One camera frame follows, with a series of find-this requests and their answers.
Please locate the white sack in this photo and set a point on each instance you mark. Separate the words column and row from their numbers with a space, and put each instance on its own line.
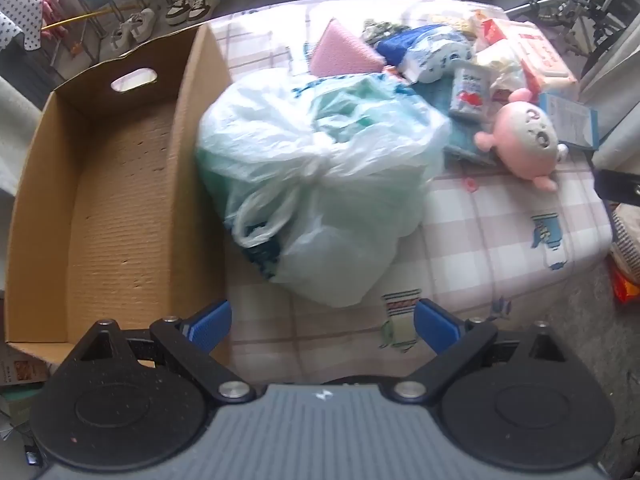
column 22, row 135

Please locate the orange packet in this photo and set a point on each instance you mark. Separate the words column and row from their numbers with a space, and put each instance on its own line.
column 627, row 287

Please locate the green white sneaker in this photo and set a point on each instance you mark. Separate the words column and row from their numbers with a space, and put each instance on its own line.
column 205, row 0
column 180, row 7

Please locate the pink plush toy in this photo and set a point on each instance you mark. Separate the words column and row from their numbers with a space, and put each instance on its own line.
column 520, row 145

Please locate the red white wipes package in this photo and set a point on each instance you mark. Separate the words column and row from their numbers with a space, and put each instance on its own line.
column 540, row 50

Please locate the pink textured cloth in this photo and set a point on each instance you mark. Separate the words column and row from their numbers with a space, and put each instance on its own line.
column 340, row 52

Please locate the blue white wipes pack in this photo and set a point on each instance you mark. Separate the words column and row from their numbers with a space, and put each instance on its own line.
column 430, row 55

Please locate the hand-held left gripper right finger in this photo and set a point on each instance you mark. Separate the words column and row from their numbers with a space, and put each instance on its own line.
column 434, row 325

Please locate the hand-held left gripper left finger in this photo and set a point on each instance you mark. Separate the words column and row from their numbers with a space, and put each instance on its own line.
column 212, row 325

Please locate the white shoe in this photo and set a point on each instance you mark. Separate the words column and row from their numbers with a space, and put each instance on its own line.
column 121, row 35
column 142, row 25

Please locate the yellow stick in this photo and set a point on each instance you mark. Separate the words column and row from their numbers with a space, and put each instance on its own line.
column 75, row 20

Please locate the polka dot cloth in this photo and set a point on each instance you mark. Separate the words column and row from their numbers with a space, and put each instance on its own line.
column 20, row 22

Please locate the blue carton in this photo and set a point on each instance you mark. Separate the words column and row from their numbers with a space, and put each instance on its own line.
column 570, row 117

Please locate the teal checked cloth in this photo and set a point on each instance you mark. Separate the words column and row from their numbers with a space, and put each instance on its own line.
column 460, row 135

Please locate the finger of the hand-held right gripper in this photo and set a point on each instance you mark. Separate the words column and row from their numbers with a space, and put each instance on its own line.
column 620, row 187

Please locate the white plastic bag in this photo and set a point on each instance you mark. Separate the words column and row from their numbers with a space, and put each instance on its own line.
column 325, row 185

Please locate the large cardboard box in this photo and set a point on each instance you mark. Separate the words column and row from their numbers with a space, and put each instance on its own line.
column 125, row 185

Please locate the checked printed tablecloth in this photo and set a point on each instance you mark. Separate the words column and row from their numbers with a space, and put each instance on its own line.
column 500, row 240

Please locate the small tissue pack red print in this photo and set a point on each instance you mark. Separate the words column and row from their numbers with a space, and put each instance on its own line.
column 467, row 92

